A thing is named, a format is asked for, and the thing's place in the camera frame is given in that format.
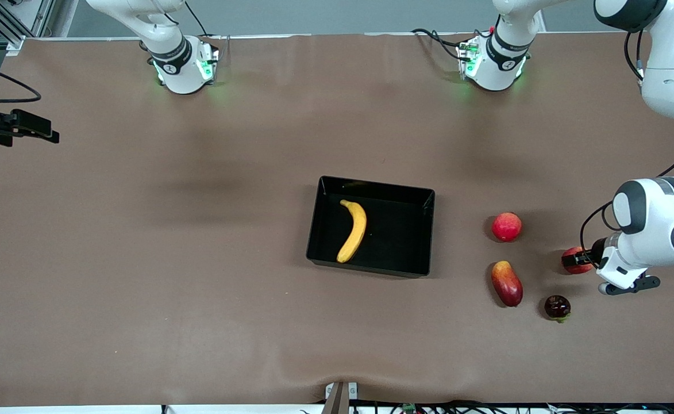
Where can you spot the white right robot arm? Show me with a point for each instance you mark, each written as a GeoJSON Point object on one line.
{"type": "Point", "coordinates": [170, 57]}

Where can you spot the small green connector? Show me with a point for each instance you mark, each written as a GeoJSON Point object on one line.
{"type": "Point", "coordinates": [409, 408]}

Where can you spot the red yellow mango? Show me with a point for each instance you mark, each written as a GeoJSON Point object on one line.
{"type": "Point", "coordinates": [507, 284]}

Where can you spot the black rectangular plastic box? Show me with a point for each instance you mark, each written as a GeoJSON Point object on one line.
{"type": "Point", "coordinates": [400, 236]}

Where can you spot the aluminium frame profile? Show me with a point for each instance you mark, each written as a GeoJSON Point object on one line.
{"type": "Point", "coordinates": [38, 14]}

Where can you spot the red apple with sticker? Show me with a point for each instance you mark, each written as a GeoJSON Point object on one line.
{"type": "Point", "coordinates": [575, 270]}

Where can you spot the dark purple mangosteen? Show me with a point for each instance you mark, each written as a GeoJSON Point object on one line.
{"type": "Point", "coordinates": [557, 306]}

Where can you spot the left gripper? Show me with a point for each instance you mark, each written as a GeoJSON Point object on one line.
{"type": "Point", "coordinates": [597, 250]}

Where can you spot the brown table cover mat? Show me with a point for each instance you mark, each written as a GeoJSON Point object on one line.
{"type": "Point", "coordinates": [199, 259]}

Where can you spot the yellow banana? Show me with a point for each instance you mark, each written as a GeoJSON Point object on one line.
{"type": "Point", "coordinates": [357, 230]}

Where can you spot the round red peach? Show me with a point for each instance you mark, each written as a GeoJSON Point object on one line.
{"type": "Point", "coordinates": [507, 227]}

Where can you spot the grey bracket with post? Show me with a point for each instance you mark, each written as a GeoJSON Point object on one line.
{"type": "Point", "coordinates": [339, 399]}

